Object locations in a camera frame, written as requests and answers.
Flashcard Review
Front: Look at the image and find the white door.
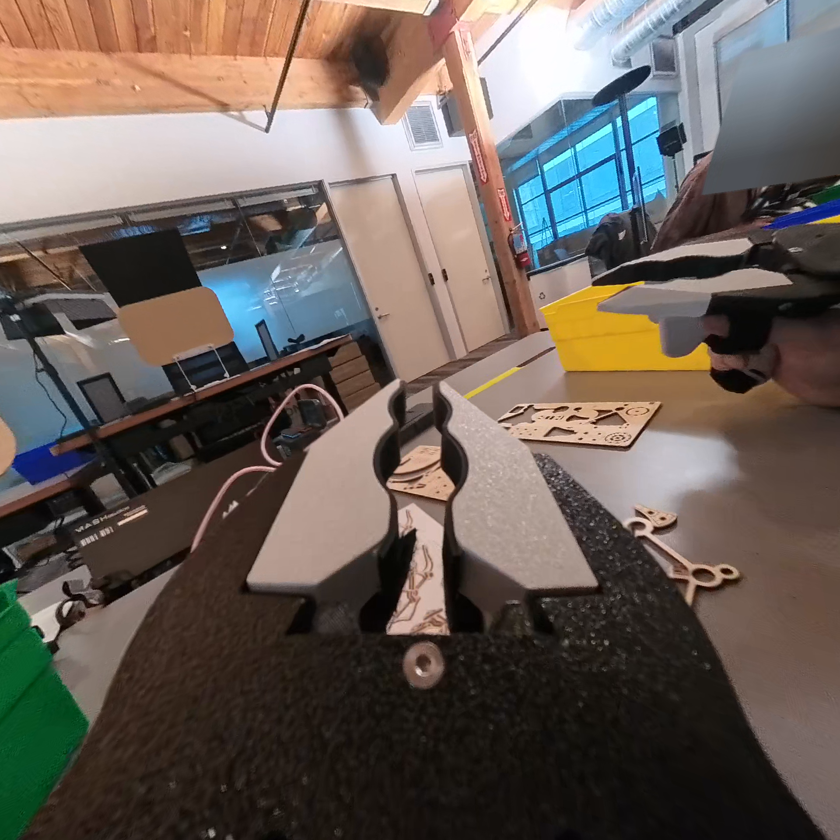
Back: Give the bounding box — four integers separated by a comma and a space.
326, 176, 454, 382
412, 164, 509, 352

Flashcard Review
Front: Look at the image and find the large grid window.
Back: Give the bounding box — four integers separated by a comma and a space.
512, 97, 660, 240

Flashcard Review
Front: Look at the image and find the yellow plastic bin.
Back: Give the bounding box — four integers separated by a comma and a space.
539, 282, 716, 374

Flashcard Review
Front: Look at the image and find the black board behind glass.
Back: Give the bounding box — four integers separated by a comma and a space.
79, 226, 203, 308

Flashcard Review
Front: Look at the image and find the wooden office desk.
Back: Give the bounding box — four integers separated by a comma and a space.
51, 335, 355, 460

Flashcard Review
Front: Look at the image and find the black disc floor lamp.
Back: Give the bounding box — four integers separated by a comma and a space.
592, 64, 652, 211

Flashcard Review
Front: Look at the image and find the black clip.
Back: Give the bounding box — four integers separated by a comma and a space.
56, 581, 106, 647

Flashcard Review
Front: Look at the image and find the wooden sheet with large cutouts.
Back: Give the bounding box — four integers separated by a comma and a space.
497, 402, 662, 450

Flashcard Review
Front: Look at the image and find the white instruction booklet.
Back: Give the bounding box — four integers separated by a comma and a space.
386, 504, 454, 636

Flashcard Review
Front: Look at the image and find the wooden post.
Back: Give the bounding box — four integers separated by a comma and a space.
441, 29, 540, 337

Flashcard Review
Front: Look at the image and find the dark electronic device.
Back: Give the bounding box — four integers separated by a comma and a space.
272, 400, 332, 463

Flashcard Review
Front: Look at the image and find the black equipment case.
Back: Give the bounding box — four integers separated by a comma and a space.
71, 459, 290, 592

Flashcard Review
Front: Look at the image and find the black backpack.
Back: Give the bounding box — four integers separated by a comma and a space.
586, 213, 658, 277

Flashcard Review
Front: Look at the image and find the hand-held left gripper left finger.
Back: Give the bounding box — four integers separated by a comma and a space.
246, 378, 418, 634

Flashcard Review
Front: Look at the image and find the key-shaped wooden part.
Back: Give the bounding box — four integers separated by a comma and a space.
623, 517, 742, 606

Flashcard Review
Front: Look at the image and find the white recycling cabinet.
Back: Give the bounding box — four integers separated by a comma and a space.
528, 259, 631, 329

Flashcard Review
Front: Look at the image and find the green plastic bin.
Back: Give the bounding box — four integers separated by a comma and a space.
0, 577, 91, 840

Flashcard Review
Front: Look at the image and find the black rectangular box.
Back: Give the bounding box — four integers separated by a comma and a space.
399, 403, 439, 444

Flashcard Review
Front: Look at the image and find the metal air duct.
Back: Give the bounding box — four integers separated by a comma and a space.
571, 0, 697, 67

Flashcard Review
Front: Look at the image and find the black monitor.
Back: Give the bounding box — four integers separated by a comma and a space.
77, 373, 130, 424

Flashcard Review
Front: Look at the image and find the person's right hand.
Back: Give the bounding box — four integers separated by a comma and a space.
702, 314, 840, 409

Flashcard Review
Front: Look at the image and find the yellow tape strip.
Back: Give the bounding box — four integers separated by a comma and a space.
462, 366, 524, 400

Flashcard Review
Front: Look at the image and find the white wall vent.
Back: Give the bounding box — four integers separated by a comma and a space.
402, 101, 442, 151

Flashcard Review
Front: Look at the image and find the pink cable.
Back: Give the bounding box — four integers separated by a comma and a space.
190, 384, 347, 553

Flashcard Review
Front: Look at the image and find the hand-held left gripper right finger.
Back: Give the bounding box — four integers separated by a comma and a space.
432, 381, 600, 634

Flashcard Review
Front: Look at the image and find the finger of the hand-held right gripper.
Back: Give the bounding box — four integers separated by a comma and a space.
591, 238, 753, 287
596, 267, 795, 359

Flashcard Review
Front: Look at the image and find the blue storage bin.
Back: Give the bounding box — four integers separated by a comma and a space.
12, 440, 99, 485
763, 199, 840, 231

